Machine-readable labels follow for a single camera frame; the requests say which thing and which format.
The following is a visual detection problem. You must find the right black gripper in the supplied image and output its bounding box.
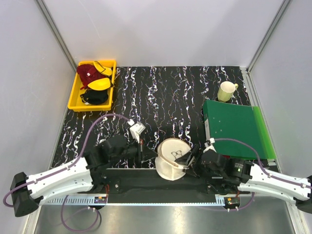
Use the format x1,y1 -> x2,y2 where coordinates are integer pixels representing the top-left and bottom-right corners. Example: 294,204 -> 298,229
175,144 -> 224,179

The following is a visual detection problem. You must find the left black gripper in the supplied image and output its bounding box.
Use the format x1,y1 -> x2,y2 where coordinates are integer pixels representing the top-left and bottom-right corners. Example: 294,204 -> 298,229
110,135 -> 158,162

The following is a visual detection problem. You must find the white mesh laundry bag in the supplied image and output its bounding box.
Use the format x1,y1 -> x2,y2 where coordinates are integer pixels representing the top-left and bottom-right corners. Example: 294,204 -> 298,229
155,138 -> 191,181

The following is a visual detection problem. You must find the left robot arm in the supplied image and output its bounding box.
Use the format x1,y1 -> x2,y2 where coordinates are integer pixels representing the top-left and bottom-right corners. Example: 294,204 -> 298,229
10,135 -> 157,217

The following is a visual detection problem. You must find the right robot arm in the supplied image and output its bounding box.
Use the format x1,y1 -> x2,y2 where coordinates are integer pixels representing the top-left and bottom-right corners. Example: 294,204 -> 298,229
171,144 -> 312,214

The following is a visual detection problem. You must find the black bra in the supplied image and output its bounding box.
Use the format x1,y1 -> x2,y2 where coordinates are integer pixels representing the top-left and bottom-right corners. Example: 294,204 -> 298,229
80,89 -> 109,105

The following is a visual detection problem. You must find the bright yellow bra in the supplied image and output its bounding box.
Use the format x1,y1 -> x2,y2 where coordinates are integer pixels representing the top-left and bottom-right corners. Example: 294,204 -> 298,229
88,61 -> 114,91

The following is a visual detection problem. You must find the dark red bra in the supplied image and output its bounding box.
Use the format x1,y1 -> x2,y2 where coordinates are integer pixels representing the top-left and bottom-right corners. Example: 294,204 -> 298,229
77,64 -> 103,90

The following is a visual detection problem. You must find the pale green mug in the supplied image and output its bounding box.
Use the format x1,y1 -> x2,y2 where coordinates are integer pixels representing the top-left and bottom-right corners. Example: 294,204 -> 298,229
217,81 -> 238,102

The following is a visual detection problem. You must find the yellow plastic bin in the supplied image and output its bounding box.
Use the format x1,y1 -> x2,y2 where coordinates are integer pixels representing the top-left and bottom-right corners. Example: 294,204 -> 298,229
68,59 -> 117,112

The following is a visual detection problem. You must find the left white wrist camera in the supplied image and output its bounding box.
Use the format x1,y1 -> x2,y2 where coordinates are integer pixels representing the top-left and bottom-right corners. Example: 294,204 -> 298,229
127,119 -> 146,143

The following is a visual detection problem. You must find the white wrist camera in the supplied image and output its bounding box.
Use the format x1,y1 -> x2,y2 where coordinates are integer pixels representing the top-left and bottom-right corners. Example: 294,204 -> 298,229
203,137 -> 216,153
127,119 -> 146,143

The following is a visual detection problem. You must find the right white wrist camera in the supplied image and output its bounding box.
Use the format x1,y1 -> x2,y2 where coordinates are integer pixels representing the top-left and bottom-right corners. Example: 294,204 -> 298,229
203,137 -> 216,153

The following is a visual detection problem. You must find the green ring binder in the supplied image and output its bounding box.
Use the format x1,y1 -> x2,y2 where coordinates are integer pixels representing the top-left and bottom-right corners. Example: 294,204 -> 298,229
202,100 -> 269,159

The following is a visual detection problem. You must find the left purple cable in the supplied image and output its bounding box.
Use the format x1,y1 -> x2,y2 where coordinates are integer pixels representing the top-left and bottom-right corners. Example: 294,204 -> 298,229
2,114 -> 134,231

